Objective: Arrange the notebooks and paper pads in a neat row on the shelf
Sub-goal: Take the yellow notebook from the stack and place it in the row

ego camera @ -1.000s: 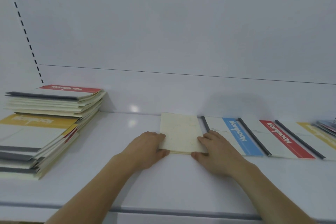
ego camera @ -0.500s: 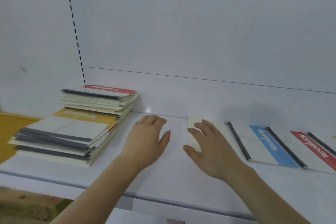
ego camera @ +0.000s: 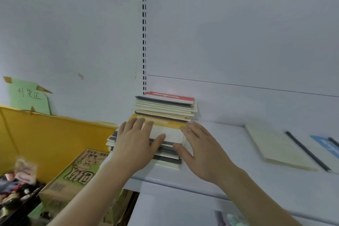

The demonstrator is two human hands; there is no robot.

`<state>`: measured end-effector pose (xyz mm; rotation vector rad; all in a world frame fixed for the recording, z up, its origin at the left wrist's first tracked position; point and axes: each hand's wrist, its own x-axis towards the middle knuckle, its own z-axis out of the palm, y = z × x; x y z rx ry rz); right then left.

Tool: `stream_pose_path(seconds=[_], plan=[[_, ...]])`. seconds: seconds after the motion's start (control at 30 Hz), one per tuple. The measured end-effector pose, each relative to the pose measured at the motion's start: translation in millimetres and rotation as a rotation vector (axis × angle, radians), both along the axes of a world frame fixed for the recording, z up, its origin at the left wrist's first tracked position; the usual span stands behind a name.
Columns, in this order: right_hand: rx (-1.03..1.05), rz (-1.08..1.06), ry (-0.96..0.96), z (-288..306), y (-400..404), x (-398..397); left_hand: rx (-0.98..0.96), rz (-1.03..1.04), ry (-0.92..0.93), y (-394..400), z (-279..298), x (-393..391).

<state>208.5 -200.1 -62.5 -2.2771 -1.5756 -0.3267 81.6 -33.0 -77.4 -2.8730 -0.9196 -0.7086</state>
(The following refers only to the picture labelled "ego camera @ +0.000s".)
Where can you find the person's left hand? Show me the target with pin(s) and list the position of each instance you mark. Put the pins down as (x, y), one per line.
(132, 149)

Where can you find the person's right hand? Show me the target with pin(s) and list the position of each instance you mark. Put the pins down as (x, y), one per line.
(209, 162)

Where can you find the yellow-striped white notebook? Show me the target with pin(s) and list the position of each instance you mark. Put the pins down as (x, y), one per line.
(169, 130)

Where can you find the stack of notebooks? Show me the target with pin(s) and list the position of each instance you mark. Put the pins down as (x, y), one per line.
(164, 106)

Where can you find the plain cream notebook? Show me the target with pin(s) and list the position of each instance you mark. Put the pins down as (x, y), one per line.
(275, 146)

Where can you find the blue-striped white notebook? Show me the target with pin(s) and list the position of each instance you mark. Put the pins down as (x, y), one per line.
(317, 149)

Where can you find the person's left forearm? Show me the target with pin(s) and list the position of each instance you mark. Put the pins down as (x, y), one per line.
(92, 196)

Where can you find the person's right forearm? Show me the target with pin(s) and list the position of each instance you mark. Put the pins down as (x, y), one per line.
(259, 204)

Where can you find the green printed cardboard box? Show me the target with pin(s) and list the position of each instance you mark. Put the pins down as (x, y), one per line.
(76, 175)

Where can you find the heap of small packets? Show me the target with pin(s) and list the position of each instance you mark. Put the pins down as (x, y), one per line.
(233, 219)

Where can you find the white slotted shelf upright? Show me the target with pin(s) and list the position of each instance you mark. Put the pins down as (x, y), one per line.
(144, 43)

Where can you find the green paper sign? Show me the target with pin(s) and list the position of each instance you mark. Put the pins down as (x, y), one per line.
(29, 98)

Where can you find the white shelf back panel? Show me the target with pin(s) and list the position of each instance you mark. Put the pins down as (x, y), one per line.
(238, 43)

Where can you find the black basket of items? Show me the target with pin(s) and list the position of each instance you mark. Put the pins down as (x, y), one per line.
(16, 194)

